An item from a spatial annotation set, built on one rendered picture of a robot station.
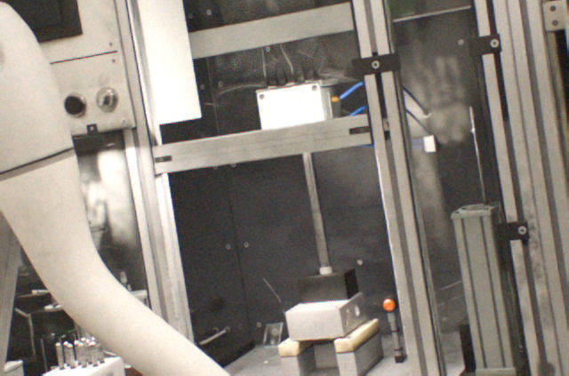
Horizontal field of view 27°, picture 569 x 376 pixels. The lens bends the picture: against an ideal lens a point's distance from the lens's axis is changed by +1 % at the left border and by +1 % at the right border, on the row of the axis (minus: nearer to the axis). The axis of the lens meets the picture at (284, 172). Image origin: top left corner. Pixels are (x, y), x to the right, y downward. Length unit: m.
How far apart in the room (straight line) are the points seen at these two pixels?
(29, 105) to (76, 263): 0.17
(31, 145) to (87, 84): 0.68
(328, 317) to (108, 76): 0.53
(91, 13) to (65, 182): 0.68
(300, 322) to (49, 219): 0.77
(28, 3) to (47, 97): 0.69
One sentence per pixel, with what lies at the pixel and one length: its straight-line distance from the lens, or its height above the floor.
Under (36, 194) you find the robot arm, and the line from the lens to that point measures 1.24.
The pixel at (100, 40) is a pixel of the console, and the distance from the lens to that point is 1.89.
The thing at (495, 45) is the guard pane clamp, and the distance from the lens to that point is 1.67.
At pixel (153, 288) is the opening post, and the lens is 1.90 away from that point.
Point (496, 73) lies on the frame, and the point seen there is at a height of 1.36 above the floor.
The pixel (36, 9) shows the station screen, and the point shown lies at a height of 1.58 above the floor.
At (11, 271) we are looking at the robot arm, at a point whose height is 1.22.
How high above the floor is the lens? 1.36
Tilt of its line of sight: 3 degrees down
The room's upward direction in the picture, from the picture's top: 9 degrees counter-clockwise
